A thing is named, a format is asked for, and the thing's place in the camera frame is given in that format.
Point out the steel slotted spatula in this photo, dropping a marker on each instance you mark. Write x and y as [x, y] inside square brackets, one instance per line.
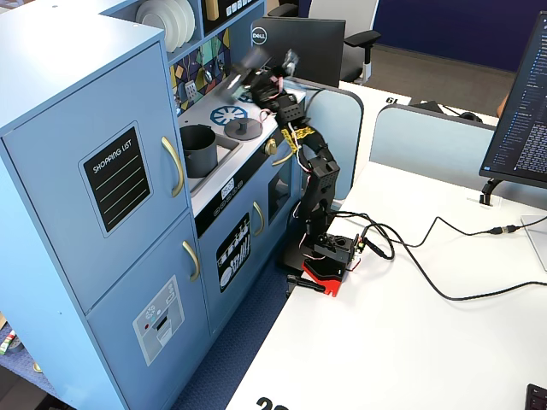
[191, 90]

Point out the steel hanging utensil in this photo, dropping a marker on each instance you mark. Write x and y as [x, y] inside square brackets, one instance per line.
[220, 65]

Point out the light blue desk divider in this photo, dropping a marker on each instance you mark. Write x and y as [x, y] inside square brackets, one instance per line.
[344, 141]
[427, 141]

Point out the gray pot lid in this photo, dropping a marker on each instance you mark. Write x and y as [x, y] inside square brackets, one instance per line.
[243, 128]

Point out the gray toy sink basin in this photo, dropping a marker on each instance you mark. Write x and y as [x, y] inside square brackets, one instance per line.
[226, 147]

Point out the black and white office chair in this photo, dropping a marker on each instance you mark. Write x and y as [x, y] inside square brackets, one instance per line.
[346, 19]

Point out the white plate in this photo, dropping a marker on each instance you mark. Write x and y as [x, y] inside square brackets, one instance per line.
[141, 19]
[184, 21]
[159, 16]

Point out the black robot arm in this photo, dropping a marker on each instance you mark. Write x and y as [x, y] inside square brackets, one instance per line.
[320, 179]

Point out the robot controller circuit board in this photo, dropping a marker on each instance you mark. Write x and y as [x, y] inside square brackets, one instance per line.
[358, 250]

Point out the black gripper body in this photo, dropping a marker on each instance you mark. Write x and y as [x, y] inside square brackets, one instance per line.
[244, 73]

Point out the monitor with lit screen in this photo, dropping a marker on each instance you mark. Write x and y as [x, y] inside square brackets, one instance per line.
[521, 107]

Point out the red robot base mount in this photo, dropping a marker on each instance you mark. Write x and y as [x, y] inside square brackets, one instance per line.
[325, 279]

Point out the blue toy kitchen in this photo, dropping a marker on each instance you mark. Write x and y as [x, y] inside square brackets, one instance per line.
[64, 192]

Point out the dark flat desk object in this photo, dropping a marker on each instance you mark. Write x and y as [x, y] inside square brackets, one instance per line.
[427, 107]

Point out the gray plastic pot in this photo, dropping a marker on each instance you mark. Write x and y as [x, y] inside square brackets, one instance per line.
[201, 154]

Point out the black Dell monitor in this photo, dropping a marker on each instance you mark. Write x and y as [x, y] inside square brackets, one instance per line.
[320, 47]

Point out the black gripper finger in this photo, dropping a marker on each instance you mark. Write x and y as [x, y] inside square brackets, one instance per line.
[260, 69]
[248, 89]

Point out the black keyboard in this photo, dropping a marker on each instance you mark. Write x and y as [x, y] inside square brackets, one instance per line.
[537, 397]

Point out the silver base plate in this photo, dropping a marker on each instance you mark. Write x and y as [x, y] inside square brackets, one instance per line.
[536, 239]

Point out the green red white box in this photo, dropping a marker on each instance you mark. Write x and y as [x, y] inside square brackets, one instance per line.
[6, 343]

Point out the gold stove knob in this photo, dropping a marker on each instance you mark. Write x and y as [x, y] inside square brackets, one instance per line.
[271, 147]

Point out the black table clamp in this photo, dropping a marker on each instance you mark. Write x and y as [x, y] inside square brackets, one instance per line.
[305, 282]

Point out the steel hanging spoon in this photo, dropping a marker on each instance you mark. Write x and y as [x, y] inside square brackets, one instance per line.
[208, 76]

